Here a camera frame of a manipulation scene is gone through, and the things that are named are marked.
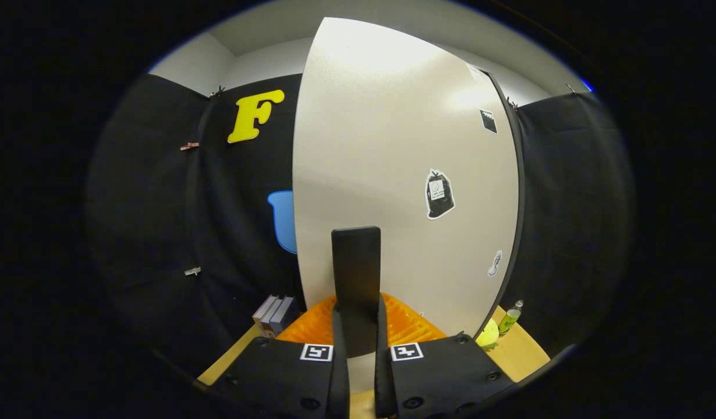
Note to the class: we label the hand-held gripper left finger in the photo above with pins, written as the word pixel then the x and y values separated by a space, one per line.
pixel 339 381

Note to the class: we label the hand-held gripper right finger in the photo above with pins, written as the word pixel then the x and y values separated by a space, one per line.
pixel 384 384

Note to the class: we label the beige shoe cabinet door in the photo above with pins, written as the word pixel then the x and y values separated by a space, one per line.
pixel 381 145

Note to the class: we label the purple grey book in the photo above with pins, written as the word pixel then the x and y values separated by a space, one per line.
pixel 283 315
pixel 263 311
pixel 274 314

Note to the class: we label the yellow tennis ball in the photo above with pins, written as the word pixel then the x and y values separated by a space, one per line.
pixel 488 336

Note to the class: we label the green spray bottle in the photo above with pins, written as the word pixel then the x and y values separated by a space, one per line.
pixel 509 319

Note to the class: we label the white clothes peg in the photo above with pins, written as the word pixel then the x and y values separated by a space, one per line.
pixel 192 271

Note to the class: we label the black backdrop cloth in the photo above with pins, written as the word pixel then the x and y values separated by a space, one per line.
pixel 148 203

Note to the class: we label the pink clothes peg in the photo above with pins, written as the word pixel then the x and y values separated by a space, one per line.
pixel 189 146

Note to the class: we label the black binder clip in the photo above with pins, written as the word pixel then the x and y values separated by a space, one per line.
pixel 512 105
pixel 217 92

